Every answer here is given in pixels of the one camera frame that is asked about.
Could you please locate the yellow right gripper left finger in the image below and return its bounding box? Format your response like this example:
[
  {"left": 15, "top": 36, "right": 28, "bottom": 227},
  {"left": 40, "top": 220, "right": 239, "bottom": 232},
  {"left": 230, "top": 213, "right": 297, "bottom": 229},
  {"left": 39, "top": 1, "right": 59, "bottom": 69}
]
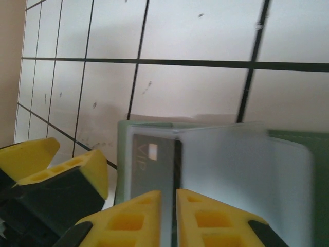
[{"left": 55, "top": 190, "right": 163, "bottom": 247}]

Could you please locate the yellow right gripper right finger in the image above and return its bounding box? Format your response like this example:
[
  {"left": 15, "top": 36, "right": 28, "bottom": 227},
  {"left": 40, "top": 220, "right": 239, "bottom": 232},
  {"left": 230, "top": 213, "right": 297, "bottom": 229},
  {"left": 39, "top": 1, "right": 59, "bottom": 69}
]
[{"left": 176, "top": 188, "right": 291, "bottom": 247}]

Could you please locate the black VIP credit card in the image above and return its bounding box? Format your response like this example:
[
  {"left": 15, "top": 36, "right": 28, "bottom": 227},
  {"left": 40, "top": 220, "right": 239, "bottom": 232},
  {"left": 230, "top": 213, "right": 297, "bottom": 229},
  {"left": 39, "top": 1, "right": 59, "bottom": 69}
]
[{"left": 131, "top": 133, "right": 182, "bottom": 247}]

